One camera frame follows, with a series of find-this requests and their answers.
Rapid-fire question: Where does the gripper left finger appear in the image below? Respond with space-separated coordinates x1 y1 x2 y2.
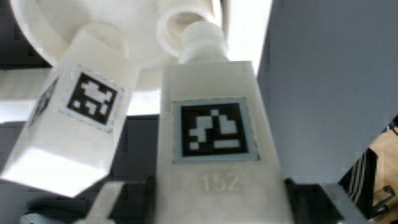
16 175 158 224

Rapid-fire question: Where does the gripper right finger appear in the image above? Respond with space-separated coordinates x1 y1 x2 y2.
284 178 373 224

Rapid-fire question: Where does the white stool leg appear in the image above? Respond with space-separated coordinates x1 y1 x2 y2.
154 21 293 224
0 23 138 197

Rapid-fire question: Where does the white U-shaped fence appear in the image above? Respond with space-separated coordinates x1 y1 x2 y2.
0 0 272 129

